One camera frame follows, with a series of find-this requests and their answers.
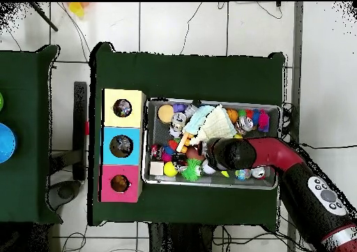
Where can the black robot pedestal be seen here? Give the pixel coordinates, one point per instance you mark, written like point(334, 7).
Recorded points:
point(178, 241)

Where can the peach orange ball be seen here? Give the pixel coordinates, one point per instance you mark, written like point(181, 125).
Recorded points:
point(165, 113)

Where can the black chair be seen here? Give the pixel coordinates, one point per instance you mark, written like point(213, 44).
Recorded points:
point(81, 151)

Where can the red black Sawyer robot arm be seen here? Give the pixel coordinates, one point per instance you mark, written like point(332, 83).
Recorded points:
point(273, 151)

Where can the yellow ball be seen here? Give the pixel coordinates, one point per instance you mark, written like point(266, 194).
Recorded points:
point(170, 169)

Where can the multicolour cartoon print cloth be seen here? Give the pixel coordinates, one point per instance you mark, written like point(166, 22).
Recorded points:
point(122, 108)

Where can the mint green cloth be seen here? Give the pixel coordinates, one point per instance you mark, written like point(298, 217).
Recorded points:
point(196, 121)

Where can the small wooden cube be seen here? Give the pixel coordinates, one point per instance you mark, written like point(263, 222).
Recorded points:
point(157, 167)

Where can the yellow rubber duck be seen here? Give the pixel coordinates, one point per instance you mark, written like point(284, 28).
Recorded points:
point(120, 183)

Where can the yellow floor object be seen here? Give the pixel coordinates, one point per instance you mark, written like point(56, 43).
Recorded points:
point(77, 9)

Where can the cream yellow cloth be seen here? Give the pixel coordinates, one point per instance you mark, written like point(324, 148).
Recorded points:
point(218, 126)

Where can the grey metal beam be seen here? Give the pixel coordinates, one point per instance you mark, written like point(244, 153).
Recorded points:
point(295, 67)

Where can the green spiky ball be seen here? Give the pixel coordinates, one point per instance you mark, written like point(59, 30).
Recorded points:
point(192, 170)

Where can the black rod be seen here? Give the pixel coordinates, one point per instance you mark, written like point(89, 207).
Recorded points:
point(43, 16)

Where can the pink spiky ball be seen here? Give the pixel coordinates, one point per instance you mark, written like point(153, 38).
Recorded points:
point(264, 119)

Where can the orange toy basketball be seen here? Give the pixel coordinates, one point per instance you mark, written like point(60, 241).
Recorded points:
point(232, 116)

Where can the wooden box with three holes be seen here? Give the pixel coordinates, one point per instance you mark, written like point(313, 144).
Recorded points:
point(111, 129)

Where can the green cloth side table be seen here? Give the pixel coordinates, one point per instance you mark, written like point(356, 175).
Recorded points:
point(33, 135)

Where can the silver drinks can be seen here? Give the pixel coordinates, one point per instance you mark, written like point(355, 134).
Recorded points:
point(178, 119)

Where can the blue round disc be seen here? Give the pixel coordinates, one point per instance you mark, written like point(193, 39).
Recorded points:
point(5, 143)

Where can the shallow clear mesh bin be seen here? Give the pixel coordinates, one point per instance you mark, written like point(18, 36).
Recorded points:
point(153, 179)

